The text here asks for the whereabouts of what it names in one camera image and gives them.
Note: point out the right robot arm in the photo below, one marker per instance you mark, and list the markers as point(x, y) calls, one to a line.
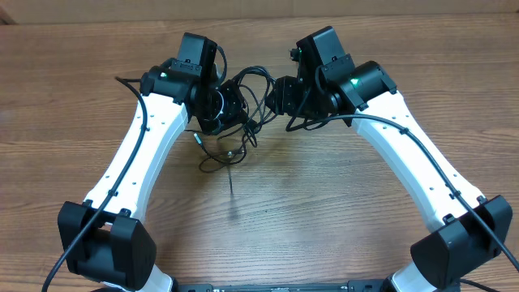
point(466, 229)

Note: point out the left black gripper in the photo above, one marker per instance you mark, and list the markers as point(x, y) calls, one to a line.
point(236, 113)

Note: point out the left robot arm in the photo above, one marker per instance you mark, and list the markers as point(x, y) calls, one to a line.
point(103, 237)

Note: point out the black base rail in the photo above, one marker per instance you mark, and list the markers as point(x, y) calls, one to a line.
point(377, 285)

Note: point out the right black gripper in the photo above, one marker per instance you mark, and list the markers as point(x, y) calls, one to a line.
point(283, 97)

